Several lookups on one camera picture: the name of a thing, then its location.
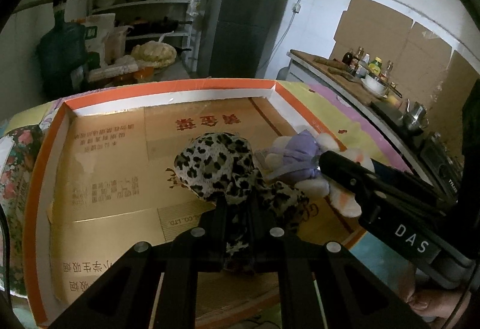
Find purple white plush toy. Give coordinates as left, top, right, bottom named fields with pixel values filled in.
left=264, top=130, right=374, bottom=218

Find leopard print scarf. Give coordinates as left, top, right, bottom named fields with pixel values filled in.
left=173, top=132, right=309, bottom=276

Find right hand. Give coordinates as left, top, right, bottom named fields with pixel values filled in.
left=402, top=288, right=462, bottom=328

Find colourful cartoon play mat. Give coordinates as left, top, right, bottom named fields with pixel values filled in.
left=0, top=80, right=418, bottom=329

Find steel kettle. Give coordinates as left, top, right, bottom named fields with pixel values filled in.
left=403, top=99, right=430, bottom=131

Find kitchen counter with bottles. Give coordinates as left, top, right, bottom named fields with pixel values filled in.
left=287, top=50, right=461, bottom=201

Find orange rimmed cardboard tray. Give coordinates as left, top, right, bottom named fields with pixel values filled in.
left=22, top=78, right=369, bottom=328

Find floral tissue pack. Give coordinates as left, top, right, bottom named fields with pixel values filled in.
left=1, top=125, right=44, bottom=297

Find dark grey refrigerator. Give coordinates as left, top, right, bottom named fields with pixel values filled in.
left=197, top=0, right=278, bottom=79

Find yellow dried food bag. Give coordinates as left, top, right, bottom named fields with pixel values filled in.
left=131, top=41, right=177, bottom=69

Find green water jug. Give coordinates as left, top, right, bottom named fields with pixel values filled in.
left=37, top=0, right=92, bottom=100

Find cardboard wall sheets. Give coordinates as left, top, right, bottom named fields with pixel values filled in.
left=330, top=0, right=479, bottom=162

